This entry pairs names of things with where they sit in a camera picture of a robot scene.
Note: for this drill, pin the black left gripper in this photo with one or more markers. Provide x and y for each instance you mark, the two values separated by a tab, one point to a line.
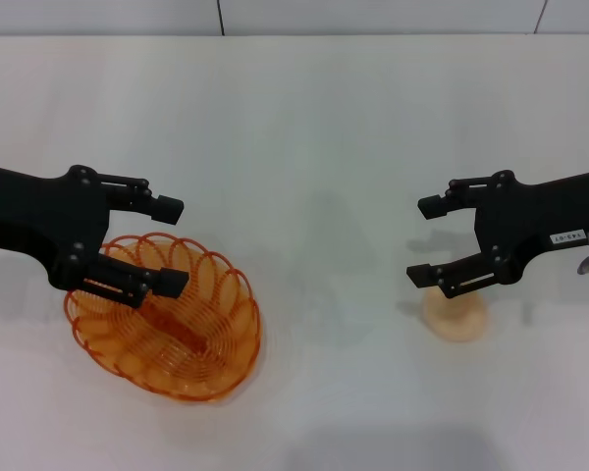
39	211

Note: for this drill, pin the beige round bread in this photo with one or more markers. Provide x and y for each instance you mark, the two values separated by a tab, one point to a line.
459	321

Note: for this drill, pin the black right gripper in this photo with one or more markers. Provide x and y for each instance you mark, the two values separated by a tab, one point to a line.
540	216

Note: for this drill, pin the white number label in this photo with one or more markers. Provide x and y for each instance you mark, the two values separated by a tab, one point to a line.
567	237

